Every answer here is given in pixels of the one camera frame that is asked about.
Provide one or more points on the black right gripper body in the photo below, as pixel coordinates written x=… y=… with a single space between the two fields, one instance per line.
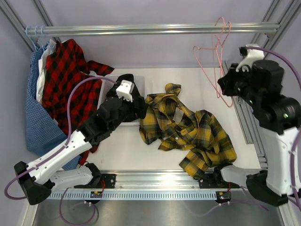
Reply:
x=240 y=80

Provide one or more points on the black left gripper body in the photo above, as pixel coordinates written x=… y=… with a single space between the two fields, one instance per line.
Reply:
x=127 y=110

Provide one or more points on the yellow plaid shirt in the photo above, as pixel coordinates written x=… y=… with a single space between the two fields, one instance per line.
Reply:
x=177 y=127

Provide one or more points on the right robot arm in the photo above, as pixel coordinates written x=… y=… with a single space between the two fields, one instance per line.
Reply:
x=275 y=184

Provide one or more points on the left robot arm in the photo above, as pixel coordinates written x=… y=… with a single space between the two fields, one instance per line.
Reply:
x=42 y=177

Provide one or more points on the red black plaid shirt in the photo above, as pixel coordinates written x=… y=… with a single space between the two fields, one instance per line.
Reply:
x=65 y=69

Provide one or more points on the blue checked shirt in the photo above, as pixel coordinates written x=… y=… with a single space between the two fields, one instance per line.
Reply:
x=42 y=133

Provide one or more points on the white shirt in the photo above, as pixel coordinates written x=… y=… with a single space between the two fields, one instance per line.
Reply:
x=42 y=69

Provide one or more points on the white plastic basket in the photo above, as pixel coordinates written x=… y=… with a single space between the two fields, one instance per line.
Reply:
x=107 y=85

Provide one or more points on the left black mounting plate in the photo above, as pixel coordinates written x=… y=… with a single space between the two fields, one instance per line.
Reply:
x=108 y=180

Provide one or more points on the black mounting plate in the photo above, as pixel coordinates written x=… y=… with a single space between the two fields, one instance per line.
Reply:
x=108 y=180
x=211 y=180

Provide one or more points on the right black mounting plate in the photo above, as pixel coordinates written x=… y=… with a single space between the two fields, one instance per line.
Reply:
x=211 y=180

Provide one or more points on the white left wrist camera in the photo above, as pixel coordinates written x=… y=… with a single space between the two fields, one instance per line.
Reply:
x=124 y=90

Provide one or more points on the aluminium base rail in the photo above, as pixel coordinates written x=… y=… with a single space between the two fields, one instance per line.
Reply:
x=132 y=179

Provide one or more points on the right frame post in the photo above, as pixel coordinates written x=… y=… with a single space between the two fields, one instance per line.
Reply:
x=254 y=86

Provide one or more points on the frame post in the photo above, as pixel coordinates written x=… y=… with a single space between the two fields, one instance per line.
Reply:
x=17 y=22
x=254 y=86

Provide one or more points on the aluminium hanging rail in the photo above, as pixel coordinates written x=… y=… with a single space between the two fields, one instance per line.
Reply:
x=158 y=29

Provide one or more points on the slotted white cable duct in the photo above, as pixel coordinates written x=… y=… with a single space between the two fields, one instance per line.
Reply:
x=134 y=195

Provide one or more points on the left frame post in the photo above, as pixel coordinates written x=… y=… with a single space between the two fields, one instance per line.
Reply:
x=17 y=22

